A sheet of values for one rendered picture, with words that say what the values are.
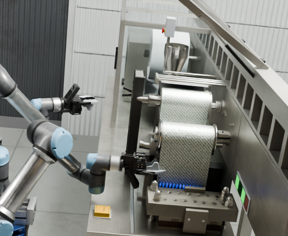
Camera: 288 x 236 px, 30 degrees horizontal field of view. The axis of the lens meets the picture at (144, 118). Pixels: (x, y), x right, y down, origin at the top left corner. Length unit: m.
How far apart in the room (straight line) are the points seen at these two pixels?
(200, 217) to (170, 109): 0.58
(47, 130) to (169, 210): 0.63
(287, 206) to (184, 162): 0.88
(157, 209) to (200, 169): 0.30
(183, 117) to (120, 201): 0.51
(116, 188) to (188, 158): 0.44
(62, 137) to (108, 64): 3.37
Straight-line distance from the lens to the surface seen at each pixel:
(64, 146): 2.18
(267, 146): 1.96
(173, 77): 2.69
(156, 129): 2.46
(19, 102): 2.61
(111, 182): 2.76
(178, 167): 2.49
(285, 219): 1.72
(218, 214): 2.40
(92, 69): 5.50
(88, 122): 5.68
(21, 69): 5.63
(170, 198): 2.40
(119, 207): 2.54
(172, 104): 2.63
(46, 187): 4.62
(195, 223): 2.39
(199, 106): 2.65
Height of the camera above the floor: 2.14
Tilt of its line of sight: 20 degrees down
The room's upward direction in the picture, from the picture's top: 7 degrees clockwise
